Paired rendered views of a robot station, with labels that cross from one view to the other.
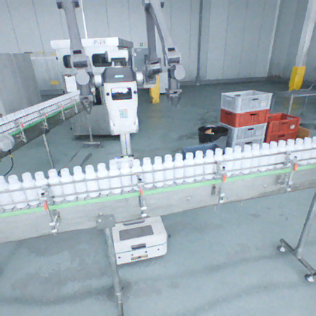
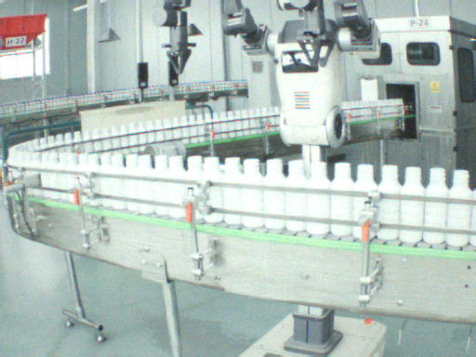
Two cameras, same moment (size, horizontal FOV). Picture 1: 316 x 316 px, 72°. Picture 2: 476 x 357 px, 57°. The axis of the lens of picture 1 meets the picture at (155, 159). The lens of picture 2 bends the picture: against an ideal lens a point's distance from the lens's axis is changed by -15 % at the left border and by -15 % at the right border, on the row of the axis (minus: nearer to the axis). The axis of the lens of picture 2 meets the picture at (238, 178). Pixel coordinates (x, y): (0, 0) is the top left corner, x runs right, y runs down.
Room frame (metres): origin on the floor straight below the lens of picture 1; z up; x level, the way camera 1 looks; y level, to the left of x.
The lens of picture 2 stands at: (0.14, -0.86, 1.36)
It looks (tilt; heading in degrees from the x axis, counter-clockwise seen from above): 11 degrees down; 45
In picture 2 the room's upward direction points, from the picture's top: 3 degrees counter-clockwise
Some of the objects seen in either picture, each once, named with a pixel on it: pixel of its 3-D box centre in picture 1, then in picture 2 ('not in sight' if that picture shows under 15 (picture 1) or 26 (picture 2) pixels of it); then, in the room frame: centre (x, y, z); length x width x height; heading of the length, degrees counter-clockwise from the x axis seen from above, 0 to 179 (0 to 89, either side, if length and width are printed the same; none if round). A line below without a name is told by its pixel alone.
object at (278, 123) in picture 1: (275, 123); not in sight; (3.59, -2.06, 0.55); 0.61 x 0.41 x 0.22; 105
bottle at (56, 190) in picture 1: (56, 185); (108, 179); (0.95, 0.51, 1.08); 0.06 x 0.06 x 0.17
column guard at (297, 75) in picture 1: (295, 80); not in sight; (9.49, -5.96, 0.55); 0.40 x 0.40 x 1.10; 12
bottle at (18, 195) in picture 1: (17, 191); (73, 178); (0.90, 0.68, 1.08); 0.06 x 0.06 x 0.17
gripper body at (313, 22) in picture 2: (173, 84); (314, 24); (1.22, -0.11, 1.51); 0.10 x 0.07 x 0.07; 12
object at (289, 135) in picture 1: (272, 135); not in sight; (3.59, -2.06, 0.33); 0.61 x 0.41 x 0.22; 105
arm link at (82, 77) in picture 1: (82, 70); (170, 8); (1.09, 0.32, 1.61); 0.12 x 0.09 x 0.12; 14
